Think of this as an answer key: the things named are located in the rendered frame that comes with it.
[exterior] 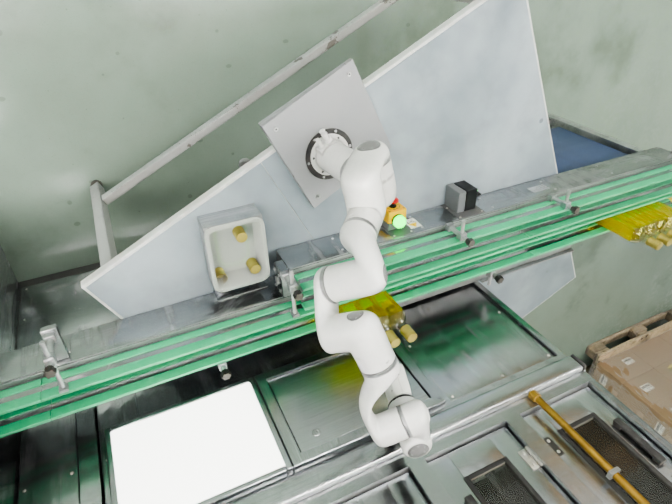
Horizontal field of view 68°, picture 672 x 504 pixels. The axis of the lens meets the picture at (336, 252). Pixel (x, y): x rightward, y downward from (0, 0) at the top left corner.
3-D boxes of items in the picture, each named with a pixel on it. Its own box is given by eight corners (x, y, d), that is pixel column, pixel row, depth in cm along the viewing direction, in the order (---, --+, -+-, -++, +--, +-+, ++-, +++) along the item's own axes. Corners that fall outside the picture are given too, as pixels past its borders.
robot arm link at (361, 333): (408, 326, 117) (353, 334, 125) (374, 248, 110) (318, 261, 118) (389, 373, 104) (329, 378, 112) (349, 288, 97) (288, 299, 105)
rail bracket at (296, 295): (282, 303, 156) (297, 327, 147) (277, 258, 147) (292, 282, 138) (291, 300, 157) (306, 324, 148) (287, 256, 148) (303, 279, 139)
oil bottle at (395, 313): (359, 294, 170) (392, 334, 154) (359, 281, 167) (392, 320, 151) (374, 290, 172) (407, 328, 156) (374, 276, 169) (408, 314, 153)
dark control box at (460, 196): (443, 203, 184) (457, 213, 177) (445, 183, 179) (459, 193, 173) (461, 198, 186) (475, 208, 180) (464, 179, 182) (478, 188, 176)
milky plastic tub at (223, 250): (209, 279, 156) (215, 295, 149) (196, 216, 143) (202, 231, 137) (262, 264, 162) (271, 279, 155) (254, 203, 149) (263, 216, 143)
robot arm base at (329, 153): (297, 144, 143) (321, 161, 131) (330, 116, 144) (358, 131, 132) (323, 182, 153) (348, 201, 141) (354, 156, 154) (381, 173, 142)
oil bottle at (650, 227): (600, 217, 209) (662, 250, 187) (603, 205, 205) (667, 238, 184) (609, 214, 210) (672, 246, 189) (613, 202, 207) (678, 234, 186)
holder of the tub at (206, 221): (212, 291, 159) (218, 305, 153) (196, 216, 144) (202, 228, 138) (263, 276, 165) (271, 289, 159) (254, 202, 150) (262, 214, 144)
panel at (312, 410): (106, 435, 140) (118, 551, 115) (103, 429, 139) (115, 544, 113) (386, 334, 171) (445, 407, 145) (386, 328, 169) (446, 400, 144)
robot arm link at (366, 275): (326, 224, 116) (307, 265, 106) (378, 210, 110) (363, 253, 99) (352, 267, 123) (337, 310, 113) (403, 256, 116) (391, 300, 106)
